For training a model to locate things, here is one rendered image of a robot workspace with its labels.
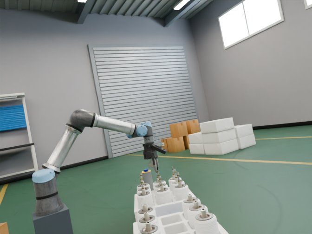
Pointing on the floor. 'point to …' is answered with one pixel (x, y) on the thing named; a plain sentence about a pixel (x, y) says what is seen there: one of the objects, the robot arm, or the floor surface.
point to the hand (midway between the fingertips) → (157, 168)
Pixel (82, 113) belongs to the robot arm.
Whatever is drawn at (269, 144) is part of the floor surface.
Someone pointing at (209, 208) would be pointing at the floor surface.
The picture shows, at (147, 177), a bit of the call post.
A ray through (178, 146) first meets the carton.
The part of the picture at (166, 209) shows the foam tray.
